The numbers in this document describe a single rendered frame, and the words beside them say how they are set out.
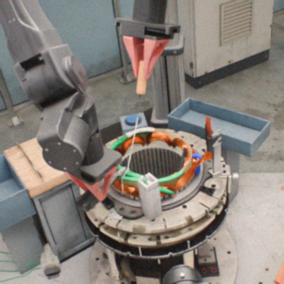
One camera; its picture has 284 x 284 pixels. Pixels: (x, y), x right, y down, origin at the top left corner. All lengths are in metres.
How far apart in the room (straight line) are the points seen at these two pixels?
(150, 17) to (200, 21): 2.39
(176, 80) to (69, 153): 0.76
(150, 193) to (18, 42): 0.34
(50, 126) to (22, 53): 0.11
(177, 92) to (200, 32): 1.86
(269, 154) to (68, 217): 1.80
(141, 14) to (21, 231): 0.63
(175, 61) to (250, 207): 0.48
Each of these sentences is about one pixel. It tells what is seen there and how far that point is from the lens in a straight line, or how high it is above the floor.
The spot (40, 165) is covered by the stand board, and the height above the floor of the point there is 1.06.
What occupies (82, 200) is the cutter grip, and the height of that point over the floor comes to 1.18.
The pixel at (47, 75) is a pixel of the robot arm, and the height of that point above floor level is 1.43.
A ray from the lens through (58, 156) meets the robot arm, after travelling 0.57.
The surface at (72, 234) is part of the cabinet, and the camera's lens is 1.13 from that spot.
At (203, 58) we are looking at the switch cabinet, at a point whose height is 0.26.
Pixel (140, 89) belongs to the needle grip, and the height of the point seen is 1.31.
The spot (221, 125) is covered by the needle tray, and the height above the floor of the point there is 1.03.
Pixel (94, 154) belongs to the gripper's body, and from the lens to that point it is 0.66.
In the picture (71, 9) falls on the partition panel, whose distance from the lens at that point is 3.15.
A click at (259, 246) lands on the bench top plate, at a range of 1.15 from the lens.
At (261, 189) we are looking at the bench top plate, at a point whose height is 0.78.
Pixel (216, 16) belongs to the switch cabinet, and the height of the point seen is 0.56.
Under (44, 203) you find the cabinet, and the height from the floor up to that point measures 1.00.
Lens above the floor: 1.68
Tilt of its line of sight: 37 degrees down
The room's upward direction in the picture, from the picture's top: 8 degrees counter-clockwise
